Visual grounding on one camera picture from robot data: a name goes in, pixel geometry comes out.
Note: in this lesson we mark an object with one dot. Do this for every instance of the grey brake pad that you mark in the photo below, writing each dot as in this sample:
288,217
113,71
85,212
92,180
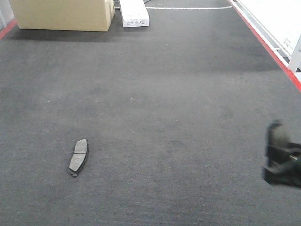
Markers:
278,153
79,157

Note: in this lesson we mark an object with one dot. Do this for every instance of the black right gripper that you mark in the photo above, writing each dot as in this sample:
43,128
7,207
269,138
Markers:
292,177

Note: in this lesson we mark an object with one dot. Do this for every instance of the white long carton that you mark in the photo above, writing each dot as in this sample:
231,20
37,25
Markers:
134,13

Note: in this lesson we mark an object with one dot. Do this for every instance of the white side rail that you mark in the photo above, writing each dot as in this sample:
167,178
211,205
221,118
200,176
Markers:
277,25

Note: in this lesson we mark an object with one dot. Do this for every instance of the cardboard box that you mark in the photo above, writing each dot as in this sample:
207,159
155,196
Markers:
70,15

